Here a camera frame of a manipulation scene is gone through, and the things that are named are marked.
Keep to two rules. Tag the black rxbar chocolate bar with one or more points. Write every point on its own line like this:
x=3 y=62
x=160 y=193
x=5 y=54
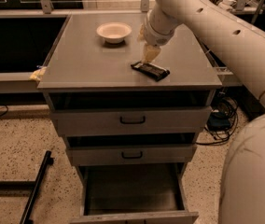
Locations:
x=151 y=70

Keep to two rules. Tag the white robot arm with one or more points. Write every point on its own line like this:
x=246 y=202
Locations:
x=241 y=47

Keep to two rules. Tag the grey middle drawer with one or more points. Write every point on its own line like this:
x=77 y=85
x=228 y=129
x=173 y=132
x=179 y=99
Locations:
x=131 y=149

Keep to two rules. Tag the white power strip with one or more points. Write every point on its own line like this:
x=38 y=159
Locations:
x=226 y=4

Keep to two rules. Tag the black floor stand frame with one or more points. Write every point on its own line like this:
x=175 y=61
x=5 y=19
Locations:
x=27 y=188

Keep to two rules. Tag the yellow tape piece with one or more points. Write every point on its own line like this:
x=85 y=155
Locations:
x=38 y=74

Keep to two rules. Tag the grey drawer cabinet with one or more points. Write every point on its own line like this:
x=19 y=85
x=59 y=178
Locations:
x=129 y=137

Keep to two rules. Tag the grey drawer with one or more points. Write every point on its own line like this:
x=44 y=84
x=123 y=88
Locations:
x=131 y=149
x=95 y=114
x=134 y=194

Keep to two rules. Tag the white paper bowl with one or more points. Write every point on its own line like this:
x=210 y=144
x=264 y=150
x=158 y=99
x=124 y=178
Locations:
x=114 y=32

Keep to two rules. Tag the grey top drawer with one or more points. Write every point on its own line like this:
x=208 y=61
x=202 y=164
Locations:
x=95 y=114

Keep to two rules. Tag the grey metal rail frame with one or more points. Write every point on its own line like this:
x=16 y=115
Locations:
x=8 y=81

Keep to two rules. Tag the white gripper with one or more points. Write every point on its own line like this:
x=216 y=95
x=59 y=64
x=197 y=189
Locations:
x=155 y=37

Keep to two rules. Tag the grey bottom drawer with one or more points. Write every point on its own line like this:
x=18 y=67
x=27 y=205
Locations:
x=134 y=194

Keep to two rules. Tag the dark blue box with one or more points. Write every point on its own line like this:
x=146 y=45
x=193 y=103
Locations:
x=218 y=122

